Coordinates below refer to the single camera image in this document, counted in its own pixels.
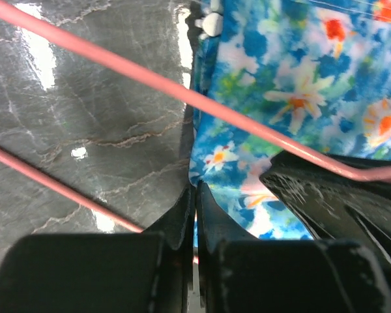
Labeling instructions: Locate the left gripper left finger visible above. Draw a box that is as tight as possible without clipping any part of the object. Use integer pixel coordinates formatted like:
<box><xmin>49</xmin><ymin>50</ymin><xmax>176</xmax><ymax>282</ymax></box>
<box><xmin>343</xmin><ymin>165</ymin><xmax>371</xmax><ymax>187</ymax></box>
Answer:
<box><xmin>143</xmin><ymin>185</ymin><xmax>196</xmax><ymax>250</ymax></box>

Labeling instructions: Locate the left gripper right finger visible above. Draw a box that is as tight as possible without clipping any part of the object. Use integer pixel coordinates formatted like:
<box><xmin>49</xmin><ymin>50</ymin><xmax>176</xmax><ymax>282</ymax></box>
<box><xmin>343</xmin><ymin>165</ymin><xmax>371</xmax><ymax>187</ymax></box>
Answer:
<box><xmin>195</xmin><ymin>181</ymin><xmax>258</xmax><ymax>254</ymax></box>

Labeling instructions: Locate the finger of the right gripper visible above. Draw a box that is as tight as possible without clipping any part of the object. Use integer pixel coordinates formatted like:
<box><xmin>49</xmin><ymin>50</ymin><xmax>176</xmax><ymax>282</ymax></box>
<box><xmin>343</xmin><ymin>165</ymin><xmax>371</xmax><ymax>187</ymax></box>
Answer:
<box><xmin>260</xmin><ymin>151</ymin><xmax>391</xmax><ymax>272</ymax></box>

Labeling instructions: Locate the floral blue cloth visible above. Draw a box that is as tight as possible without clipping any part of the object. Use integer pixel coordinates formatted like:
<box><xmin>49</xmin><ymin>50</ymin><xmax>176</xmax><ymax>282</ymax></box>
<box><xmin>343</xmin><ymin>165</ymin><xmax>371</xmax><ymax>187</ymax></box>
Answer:
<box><xmin>188</xmin><ymin>0</ymin><xmax>391</xmax><ymax>241</ymax></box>

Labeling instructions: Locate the pink hanger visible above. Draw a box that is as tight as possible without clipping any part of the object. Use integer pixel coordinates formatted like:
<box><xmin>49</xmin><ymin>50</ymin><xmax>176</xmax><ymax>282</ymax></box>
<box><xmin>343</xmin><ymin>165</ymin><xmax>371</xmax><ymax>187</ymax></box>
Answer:
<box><xmin>0</xmin><ymin>0</ymin><xmax>391</xmax><ymax>234</ymax></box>

